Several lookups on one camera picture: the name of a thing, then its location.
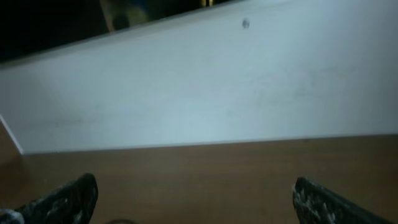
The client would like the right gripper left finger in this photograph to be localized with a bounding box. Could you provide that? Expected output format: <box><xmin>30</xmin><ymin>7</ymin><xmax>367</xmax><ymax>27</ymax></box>
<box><xmin>1</xmin><ymin>173</ymin><xmax>98</xmax><ymax>224</ymax></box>

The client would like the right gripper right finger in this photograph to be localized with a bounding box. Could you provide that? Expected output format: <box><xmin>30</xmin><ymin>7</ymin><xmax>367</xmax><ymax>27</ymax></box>
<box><xmin>292</xmin><ymin>177</ymin><xmax>392</xmax><ymax>224</ymax></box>

